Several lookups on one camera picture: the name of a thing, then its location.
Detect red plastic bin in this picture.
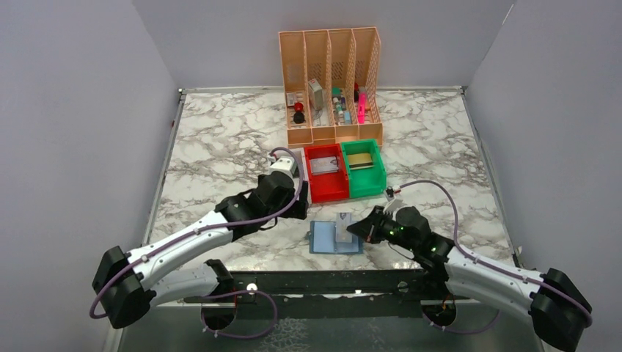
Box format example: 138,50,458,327
303,144,349,204

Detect white box in organizer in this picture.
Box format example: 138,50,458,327
307,78,324,111

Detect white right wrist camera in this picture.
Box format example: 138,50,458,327
384,186,403,213

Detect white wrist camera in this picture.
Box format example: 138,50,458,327
268,155,298,179
384,186,403,213

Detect pink highlighter marker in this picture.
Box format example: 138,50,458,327
357,92,367,125

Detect blue leather card holder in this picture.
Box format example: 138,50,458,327
309,221,363,255

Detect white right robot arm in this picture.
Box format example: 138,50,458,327
347,206,592,351

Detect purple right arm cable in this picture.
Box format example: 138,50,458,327
388,180,594,336

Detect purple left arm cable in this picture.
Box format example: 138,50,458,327
89,147,306,340

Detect orange file organizer rack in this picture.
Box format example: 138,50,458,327
278,26,384,148

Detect green plastic bin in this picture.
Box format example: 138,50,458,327
340,139,387,199

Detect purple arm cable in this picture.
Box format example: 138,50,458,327
388,180,594,336
89,147,306,340

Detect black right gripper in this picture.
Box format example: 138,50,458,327
348,205,418,253

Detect gold VIP card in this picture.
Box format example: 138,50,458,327
346,153,374,171

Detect red black stamp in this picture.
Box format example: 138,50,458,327
293,102,305,124

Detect small bottles in organizer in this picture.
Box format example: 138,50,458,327
331,87,352,125

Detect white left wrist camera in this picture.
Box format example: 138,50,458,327
268,155,298,179

